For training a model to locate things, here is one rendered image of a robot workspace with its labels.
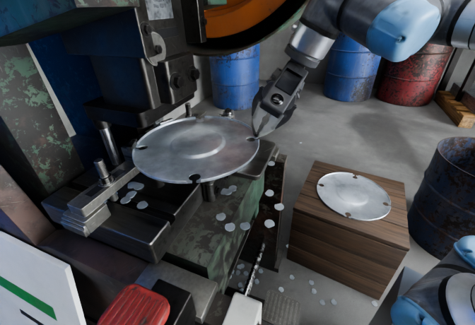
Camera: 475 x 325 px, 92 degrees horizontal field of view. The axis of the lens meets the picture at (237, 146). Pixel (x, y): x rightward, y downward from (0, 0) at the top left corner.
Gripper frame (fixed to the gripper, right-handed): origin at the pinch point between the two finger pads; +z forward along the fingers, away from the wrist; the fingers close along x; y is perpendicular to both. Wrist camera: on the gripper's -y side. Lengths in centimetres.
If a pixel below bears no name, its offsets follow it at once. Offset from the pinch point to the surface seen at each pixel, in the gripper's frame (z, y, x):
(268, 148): -0.2, -3.5, -3.9
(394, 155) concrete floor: 40, 137, -103
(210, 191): 13.3, -11.2, 2.8
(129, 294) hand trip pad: 5.3, -38.1, 3.5
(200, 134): 6.4, -3.2, 12.0
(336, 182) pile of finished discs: 29, 44, -43
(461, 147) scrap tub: -2, 82, -91
